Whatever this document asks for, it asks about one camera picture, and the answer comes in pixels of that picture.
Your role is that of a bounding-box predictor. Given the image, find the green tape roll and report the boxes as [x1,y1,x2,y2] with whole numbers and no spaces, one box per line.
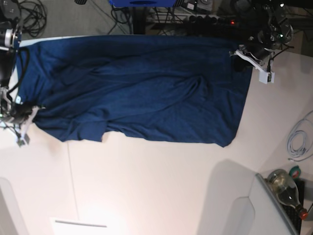
[289,165,301,180]

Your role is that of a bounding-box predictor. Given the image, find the black power strip red light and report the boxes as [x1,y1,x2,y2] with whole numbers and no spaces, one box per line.
[188,15,238,26]

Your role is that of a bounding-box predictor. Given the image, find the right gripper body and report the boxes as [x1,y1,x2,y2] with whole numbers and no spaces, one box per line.
[7,104,33,124]

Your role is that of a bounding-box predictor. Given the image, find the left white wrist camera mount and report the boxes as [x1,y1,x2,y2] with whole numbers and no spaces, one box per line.
[229,48,275,84]

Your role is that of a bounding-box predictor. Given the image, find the coiled light grey cable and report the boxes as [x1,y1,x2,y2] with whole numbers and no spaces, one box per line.
[286,113,313,162]

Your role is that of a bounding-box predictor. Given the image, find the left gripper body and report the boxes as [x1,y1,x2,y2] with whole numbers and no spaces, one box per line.
[243,41,273,61]

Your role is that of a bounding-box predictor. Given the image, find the black coiled cables on floor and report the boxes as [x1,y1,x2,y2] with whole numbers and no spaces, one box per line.
[14,0,48,38]

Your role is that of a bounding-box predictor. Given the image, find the clear plastic bottle red cap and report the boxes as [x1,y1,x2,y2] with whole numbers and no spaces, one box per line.
[267,169,309,220]

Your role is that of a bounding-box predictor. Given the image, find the blue box with slot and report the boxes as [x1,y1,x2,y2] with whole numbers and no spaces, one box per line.
[109,0,176,7]

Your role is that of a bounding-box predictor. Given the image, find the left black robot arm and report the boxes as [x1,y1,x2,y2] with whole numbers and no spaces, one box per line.
[230,0,293,75]

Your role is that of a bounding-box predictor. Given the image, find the dark blue t-shirt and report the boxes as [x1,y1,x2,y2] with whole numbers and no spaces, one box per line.
[17,35,252,147]

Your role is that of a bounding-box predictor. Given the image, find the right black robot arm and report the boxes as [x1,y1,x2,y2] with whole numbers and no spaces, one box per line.
[0,0,32,124]

